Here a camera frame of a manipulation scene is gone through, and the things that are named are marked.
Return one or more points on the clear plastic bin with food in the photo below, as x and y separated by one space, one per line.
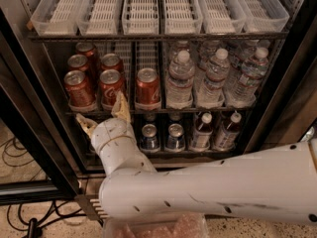
166 225

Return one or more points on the front water bottle right lane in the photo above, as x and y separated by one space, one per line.
253 70

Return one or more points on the middle red can left lane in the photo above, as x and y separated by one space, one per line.
79 62

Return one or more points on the brown tea bottle left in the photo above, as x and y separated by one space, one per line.
202 131

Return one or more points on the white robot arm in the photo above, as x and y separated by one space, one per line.
278 184

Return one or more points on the front red can left lane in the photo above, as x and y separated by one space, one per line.
79 89

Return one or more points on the stainless steel fridge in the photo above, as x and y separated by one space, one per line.
48 57

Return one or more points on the brown tea bottle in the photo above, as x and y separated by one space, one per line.
227 133
202 131

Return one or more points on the water bottle lane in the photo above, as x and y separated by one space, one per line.
209 90
179 81
253 70

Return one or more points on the clear top shelf tray six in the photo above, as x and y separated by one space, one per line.
268 16

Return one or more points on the clear top shelf tray three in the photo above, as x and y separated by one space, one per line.
140 17

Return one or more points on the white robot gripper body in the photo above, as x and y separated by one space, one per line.
110 130

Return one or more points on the back red can left lane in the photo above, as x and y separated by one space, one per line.
90 51

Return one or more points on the open glass fridge door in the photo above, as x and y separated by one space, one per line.
19 113

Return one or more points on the brown tea bottle right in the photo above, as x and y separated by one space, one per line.
227 133

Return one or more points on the blue can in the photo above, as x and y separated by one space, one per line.
175 139
149 140

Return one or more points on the clear top shelf tray two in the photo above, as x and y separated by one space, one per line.
99 17

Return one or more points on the clear top shelf tray five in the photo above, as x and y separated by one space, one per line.
222 16

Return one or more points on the clear top shelf tray four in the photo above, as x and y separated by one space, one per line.
181 17

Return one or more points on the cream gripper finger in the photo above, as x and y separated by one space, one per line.
121 108
86 124

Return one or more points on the front water bottle left lane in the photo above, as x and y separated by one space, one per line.
179 81

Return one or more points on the clear top shelf tray one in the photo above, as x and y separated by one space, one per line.
56 17

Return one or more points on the front water bottle middle lane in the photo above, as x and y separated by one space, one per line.
209 90

